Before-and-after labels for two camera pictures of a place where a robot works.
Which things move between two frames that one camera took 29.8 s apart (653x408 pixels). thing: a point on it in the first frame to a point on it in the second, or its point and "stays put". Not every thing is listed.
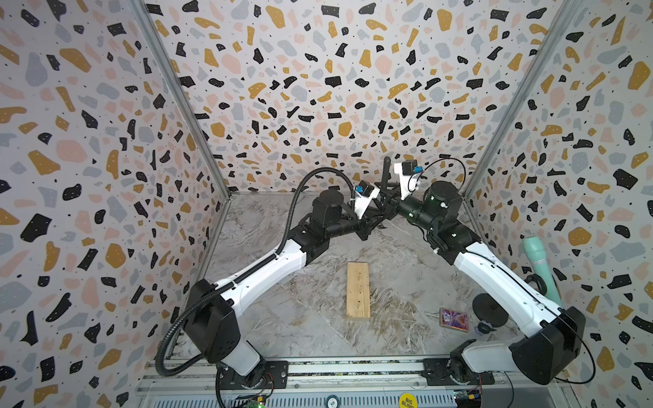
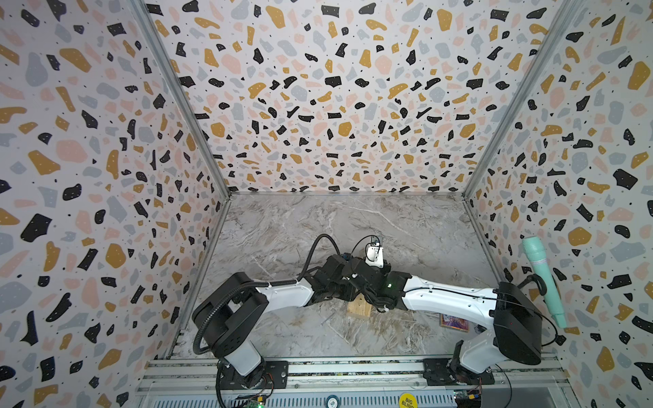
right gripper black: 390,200 to 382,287
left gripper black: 370,219 to 352,293
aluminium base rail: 194,382 stays put
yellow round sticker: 407,400 stays put
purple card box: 455,320 stays put
